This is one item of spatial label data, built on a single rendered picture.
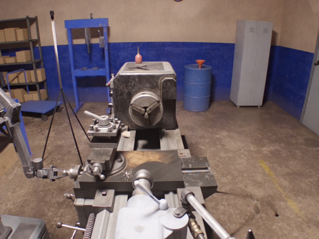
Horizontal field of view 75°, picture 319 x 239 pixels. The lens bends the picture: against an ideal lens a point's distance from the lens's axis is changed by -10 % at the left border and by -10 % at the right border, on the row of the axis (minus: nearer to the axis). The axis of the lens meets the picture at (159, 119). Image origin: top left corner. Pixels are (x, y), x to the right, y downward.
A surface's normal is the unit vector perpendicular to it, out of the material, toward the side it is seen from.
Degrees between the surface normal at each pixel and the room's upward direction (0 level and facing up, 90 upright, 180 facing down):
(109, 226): 0
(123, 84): 90
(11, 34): 90
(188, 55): 90
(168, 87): 90
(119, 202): 0
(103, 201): 0
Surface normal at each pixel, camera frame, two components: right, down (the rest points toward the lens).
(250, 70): 0.04, 0.39
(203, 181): 0.00, -0.92
